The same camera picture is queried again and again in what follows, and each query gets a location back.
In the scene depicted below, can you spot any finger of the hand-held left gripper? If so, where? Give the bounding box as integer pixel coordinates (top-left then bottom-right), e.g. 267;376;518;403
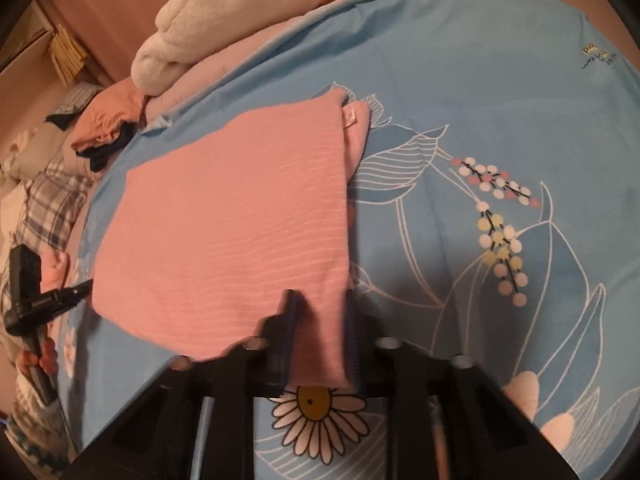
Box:
50;280;94;312

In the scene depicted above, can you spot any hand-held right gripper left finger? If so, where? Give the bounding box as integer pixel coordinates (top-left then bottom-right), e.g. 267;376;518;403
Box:
62;289;302;480

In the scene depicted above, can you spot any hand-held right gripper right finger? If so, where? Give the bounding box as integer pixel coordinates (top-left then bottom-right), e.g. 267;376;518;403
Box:
344;295;569;480

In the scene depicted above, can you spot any pink garment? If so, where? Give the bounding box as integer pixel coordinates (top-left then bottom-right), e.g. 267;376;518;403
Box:
91;86;375;392
71;80;151;152

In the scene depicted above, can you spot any person's left forearm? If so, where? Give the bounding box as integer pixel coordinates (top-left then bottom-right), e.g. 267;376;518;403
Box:
9;374;76;461

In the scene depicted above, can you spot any person's left hand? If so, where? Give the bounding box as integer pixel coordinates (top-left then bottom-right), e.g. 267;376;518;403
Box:
16;336;59;377

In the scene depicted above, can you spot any plaid cloth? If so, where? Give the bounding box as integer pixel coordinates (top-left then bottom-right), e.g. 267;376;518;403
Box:
19;167;95;252

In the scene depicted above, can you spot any dark navy garment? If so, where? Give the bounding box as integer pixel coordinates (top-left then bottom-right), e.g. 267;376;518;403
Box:
89;124;137;172

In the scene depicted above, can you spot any pink crumpled garment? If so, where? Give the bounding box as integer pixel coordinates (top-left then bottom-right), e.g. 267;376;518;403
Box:
71;80;151;152

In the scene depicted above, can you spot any blue striped cloth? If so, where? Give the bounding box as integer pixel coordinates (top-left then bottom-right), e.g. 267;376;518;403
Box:
46;84;103;123

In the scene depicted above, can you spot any yellow fabric item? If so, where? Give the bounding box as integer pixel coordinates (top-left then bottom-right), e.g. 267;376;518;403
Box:
49;24;92;87

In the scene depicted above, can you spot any blue floral bedsheet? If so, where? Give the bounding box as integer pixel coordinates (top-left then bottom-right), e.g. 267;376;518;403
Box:
62;0;640;480

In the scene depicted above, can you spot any white fluffy blanket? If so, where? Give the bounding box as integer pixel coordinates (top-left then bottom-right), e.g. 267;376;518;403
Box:
131;0;410;97

